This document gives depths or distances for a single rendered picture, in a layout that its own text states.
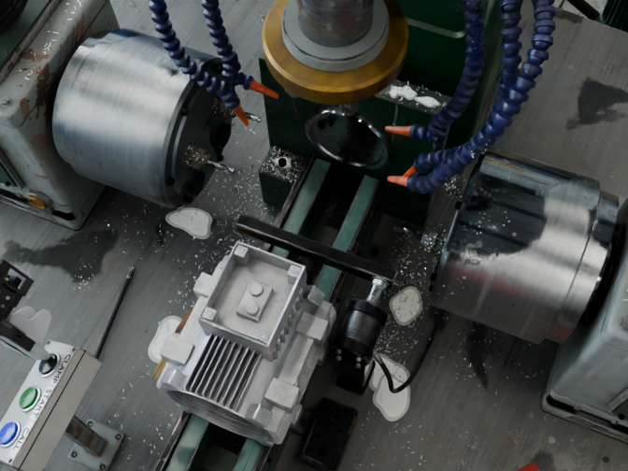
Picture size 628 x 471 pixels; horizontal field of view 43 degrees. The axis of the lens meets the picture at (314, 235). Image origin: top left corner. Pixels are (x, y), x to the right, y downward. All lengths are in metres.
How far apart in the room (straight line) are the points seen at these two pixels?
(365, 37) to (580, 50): 0.84
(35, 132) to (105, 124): 0.13
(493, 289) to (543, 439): 0.35
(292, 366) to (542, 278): 0.35
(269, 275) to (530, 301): 0.35
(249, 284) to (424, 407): 0.43
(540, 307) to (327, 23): 0.47
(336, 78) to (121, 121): 0.37
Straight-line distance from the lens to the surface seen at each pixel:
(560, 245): 1.08
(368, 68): 0.97
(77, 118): 1.24
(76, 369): 1.12
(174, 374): 1.07
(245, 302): 1.05
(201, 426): 1.22
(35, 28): 1.31
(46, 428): 1.12
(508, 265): 1.08
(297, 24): 0.98
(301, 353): 1.08
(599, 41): 1.77
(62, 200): 1.44
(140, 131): 1.19
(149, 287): 1.44
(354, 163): 1.34
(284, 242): 1.19
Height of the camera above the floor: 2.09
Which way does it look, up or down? 64 degrees down
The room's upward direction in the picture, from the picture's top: 3 degrees counter-clockwise
